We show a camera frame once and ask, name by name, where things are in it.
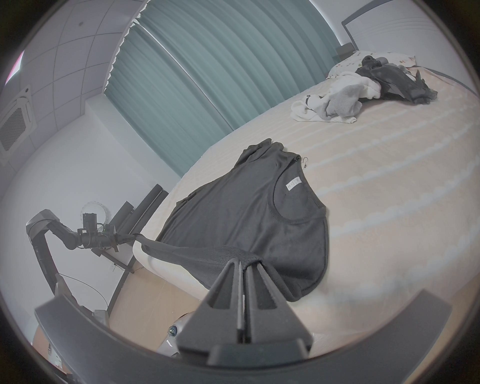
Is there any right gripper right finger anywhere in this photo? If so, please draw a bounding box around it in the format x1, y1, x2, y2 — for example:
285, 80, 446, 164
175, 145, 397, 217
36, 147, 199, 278
244, 263, 314, 353

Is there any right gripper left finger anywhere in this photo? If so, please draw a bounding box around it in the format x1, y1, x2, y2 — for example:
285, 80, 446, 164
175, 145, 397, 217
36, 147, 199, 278
176, 258, 245, 357

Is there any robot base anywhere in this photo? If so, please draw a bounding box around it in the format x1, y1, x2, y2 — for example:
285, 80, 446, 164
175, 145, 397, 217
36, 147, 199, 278
155, 313, 194, 357

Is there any bed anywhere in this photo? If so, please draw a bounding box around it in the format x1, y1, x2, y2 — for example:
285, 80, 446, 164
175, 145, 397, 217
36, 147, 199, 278
133, 0, 480, 338

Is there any pile of clothes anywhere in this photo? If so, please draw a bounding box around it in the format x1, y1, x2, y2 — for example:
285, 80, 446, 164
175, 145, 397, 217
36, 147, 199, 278
290, 54, 439, 124

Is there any black chest of drawers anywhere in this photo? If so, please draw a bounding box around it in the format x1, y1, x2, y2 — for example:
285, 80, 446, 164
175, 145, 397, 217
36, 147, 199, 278
101, 184, 169, 274

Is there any blue-green curtain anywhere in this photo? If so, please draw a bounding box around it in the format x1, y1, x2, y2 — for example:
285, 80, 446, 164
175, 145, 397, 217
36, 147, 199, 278
103, 20, 233, 177
139, 0, 338, 130

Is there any white ceiling air conditioner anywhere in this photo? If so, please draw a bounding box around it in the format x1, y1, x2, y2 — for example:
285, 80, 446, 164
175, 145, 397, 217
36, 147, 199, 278
0, 85, 38, 166

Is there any grey bedside table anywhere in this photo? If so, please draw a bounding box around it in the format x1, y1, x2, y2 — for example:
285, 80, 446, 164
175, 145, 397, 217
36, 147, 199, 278
335, 42, 357, 61

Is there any white printed pillow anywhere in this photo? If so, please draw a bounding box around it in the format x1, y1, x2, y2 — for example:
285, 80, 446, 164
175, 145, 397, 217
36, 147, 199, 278
325, 51, 418, 80

